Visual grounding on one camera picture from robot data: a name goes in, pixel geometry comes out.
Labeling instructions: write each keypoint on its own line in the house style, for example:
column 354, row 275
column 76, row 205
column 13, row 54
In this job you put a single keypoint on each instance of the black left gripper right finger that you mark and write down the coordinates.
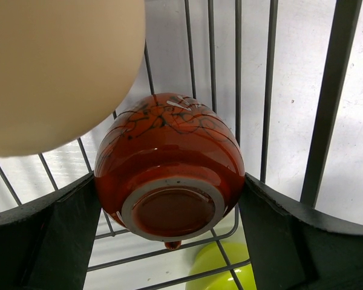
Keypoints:
column 293, row 246

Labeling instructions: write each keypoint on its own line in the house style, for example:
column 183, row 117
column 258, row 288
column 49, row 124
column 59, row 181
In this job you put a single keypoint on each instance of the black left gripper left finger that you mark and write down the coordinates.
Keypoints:
column 47, row 243

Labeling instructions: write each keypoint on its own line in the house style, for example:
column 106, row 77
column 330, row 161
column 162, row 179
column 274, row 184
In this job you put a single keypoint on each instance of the orange mug dark inside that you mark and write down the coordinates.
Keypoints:
column 168, row 169

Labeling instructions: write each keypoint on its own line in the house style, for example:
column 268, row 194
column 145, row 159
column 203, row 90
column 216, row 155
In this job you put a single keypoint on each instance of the yellow plastic plate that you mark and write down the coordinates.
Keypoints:
column 64, row 67

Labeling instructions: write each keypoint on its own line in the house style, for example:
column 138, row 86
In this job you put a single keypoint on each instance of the black wire dish rack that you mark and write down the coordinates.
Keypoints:
column 286, row 77

